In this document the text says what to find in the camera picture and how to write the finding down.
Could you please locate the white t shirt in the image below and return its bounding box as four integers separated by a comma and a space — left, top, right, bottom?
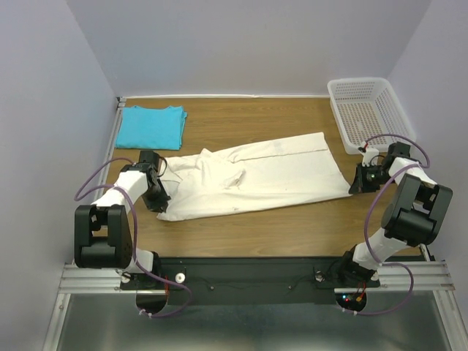
158, 132, 350, 222

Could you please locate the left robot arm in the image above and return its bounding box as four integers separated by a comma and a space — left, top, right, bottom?
74, 151, 170, 288

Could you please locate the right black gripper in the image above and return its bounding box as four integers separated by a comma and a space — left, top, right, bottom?
348, 162, 396, 193

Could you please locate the aluminium frame rail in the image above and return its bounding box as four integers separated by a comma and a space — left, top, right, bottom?
58, 261, 455, 294

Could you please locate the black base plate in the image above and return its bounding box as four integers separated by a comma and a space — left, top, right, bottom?
120, 255, 436, 306

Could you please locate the folded blue t shirt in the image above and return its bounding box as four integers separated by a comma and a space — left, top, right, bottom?
115, 106, 188, 151

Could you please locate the white plastic basket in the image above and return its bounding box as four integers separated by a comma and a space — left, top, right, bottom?
327, 78, 416, 154

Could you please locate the left table edge rail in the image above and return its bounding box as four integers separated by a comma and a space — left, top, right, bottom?
73, 97, 127, 203

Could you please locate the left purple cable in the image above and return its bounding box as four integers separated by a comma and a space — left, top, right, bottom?
74, 157, 193, 320

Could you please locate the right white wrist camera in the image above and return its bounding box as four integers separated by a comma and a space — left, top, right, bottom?
358, 142, 381, 167

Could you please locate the electronics board with leds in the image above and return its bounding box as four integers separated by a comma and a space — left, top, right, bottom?
336, 292, 366, 306

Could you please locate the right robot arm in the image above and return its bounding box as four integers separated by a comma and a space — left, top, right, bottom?
336, 141, 453, 285

